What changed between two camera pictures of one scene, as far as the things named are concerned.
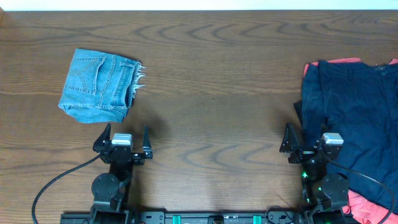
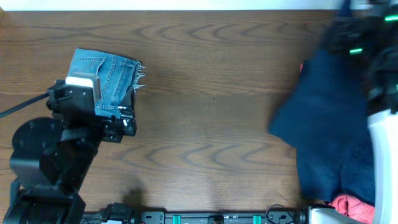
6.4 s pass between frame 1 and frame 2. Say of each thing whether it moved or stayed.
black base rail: stayed
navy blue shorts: moved
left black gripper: moved
